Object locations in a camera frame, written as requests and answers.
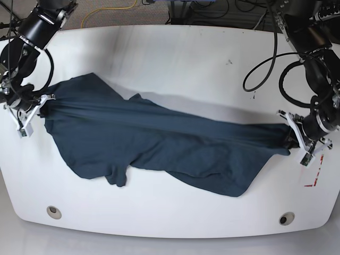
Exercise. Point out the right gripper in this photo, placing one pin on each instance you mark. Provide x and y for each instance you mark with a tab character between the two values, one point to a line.
22	117

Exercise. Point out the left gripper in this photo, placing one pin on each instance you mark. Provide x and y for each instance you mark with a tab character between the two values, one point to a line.
309	132

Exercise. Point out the dark navy T-shirt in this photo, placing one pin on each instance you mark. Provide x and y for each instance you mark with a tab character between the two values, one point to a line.
100	134

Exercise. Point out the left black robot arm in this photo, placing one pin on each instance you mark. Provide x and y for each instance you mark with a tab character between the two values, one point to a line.
302	23

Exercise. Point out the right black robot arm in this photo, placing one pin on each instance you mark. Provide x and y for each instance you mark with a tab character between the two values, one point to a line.
19	59

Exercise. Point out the red tape rectangle marking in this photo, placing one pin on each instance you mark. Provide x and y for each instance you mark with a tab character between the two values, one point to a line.
311	174

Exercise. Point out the black tripod stand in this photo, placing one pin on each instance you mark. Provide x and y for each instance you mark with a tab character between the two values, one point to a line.
13	23

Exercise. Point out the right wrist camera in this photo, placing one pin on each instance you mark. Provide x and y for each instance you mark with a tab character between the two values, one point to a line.
25	131

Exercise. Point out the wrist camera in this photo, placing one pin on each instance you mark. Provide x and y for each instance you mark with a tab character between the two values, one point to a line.
307	160
25	131

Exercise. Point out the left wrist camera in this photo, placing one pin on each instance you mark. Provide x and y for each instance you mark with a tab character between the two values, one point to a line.
307	160

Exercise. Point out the right table cable grommet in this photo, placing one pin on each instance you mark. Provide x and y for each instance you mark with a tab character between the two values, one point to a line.
286	218

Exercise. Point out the table cable grommet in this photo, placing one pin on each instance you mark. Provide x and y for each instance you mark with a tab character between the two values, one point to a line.
286	218
54	212

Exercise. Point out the left table cable grommet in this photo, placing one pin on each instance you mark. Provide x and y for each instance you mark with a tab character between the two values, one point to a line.
54	212

